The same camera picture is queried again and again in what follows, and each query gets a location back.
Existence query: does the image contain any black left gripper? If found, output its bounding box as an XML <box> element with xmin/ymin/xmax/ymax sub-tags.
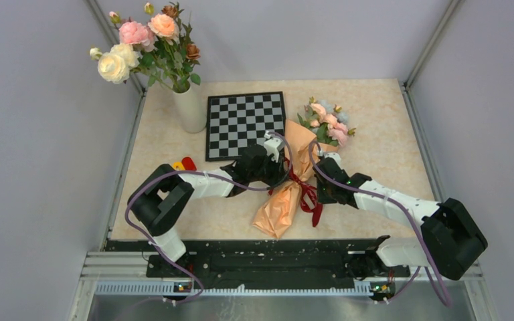
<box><xmin>248</xmin><ymin>151</ymin><xmax>289</xmax><ymax>187</ymax></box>

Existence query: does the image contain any dark red ribbon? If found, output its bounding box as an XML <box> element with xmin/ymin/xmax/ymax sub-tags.
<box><xmin>268</xmin><ymin>158</ymin><xmax>323</xmax><ymax>238</ymax></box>

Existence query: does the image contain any orange paper bouquet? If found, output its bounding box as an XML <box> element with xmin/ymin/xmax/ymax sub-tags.
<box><xmin>252</xmin><ymin>97</ymin><xmax>355</xmax><ymax>239</ymax></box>

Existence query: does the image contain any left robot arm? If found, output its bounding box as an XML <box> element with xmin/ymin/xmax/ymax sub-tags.
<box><xmin>127</xmin><ymin>138</ymin><xmax>288</xmax><ymax>277</ymax></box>

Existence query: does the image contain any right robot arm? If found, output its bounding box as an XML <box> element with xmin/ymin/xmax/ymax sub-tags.
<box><xmin>313</xmin><ymin>152</ymin><xmax>489</xmax><ymax>280</ymax></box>

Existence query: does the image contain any white ceramic vase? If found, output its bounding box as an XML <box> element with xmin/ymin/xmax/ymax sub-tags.
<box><xmin>172</xmin><ymin>84</ymin><xmax>207</xmax><ymax>134</ymax></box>

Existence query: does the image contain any flower bunch in vase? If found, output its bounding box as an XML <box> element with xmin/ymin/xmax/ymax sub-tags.
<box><xmin>89</xmin><ymin>1</ymin><xmax>201</xmax><ymax>94</ymax></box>

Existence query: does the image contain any black white checkerboard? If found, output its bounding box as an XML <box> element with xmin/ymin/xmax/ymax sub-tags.
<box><xmin>205</xmin><ymin>92</ymin><xmax>286</xmax><ymax>162</ymax></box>

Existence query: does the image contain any red yellow toy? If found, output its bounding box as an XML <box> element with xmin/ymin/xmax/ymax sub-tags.
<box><xmin>171</xmin><ymin>156</ymin><xmax>197</xmax><ymax>171</ymax></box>

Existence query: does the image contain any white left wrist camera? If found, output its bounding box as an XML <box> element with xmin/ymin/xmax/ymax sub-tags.
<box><xmin>262</xmin><ymin>133</ymin><xmax>284</xmax><ymax>163</ymax></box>

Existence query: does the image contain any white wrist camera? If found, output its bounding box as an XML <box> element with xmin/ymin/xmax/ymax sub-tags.
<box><xmin>321</xmin><ymin>152</ymin><xmax>341</xmax><ymax>166</ymax></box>
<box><xmin>262</xmin><ymin>133</ymin><xmax>284</xmax><ymax>163</ymax></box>

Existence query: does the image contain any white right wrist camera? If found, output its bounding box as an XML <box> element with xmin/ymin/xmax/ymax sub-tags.
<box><xmin>321</xmin><ymin>152</ymin><xmax>341</xmax><ymax>166</ymax></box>

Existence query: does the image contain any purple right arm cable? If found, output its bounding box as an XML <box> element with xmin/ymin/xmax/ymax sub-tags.
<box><xmin>308</xmin><ymin>140</ymin><xmax>454</xmax><ymax>308</ymax></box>

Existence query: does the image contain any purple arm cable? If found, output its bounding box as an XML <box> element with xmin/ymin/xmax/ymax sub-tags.
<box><xmin>124</xmin><ymin>130</ymin><xmax>294</xmax><ymax>306</ymax></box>
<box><xmin>308</xmin><ymin>140</ymin><xmax>454</xmax><ymax>308</ymax></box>

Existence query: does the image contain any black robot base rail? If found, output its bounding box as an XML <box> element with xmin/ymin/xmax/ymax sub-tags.
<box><xmin>106</xmin><ymin>237</ymin><xmax>410</xmax><ymax>292</ymax></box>

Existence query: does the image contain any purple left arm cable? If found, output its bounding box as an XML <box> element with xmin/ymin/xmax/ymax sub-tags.
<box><xmin>124</xmin><ymin>130</ymin><xmax>294</xmax><ymax>306</ymax></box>

